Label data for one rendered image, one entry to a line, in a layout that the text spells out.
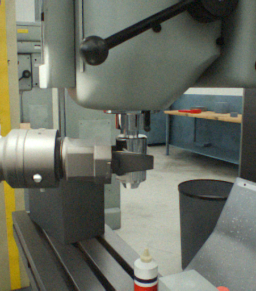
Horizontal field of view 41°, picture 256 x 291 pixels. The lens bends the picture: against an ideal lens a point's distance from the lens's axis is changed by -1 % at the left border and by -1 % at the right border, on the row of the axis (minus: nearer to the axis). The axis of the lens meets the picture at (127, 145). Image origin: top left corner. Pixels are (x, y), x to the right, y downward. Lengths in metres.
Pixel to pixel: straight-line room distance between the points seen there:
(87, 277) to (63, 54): 0.46
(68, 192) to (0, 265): 1.66
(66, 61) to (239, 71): 0.23
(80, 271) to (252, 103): 0.53
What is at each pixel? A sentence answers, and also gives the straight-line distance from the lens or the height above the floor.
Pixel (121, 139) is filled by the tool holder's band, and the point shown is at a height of 1.27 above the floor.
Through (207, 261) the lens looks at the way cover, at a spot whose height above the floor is 0.95.
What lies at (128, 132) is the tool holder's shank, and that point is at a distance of 0.51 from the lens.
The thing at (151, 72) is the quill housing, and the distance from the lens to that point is 0.43.
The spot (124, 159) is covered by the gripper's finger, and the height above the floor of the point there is 1.24.
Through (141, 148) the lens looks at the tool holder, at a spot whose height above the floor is 1.25.
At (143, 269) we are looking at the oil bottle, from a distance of 0.60.
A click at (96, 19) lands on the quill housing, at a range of 0.43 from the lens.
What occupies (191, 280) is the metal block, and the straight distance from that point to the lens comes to 0.46.
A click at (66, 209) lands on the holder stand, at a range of 0.85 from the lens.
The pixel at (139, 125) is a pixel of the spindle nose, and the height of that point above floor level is 1.29.
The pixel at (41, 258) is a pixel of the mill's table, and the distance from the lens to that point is 0.83.
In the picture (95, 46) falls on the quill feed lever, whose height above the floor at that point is 1.38.
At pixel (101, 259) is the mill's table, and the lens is 0.81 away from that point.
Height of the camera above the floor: 1.34
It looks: 10 degrees down
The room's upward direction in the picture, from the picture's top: straight up
